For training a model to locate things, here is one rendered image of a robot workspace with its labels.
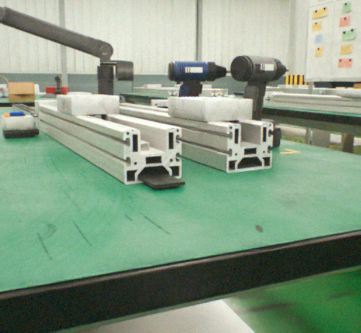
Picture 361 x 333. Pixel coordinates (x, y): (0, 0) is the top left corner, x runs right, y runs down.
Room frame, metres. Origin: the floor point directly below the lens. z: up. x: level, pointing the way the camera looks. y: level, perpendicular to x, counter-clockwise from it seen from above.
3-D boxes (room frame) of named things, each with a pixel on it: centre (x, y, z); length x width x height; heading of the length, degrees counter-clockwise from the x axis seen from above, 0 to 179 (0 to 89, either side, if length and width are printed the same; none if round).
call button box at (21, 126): (1.20, 0.46, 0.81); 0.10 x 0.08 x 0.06; 117
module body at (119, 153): (1.01, 0.23, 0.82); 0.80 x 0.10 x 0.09; 27
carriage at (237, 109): (0.88, -0.06, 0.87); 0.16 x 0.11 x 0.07; 27
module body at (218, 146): (1.10, 0.06, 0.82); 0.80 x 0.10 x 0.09; 27
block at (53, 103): (1.40, 0.44, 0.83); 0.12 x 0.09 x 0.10; 117
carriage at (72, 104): (1.01, 0.23, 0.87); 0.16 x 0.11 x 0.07; 27
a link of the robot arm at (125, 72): (1.50, 0.22, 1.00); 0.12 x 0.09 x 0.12; 101
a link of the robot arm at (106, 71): (1.49, 0.26, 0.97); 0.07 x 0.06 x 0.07; 101
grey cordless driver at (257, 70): (1.03, -0.20, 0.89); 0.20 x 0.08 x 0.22; 132
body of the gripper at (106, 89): (1.49, 0.26, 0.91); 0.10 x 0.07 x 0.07; 117
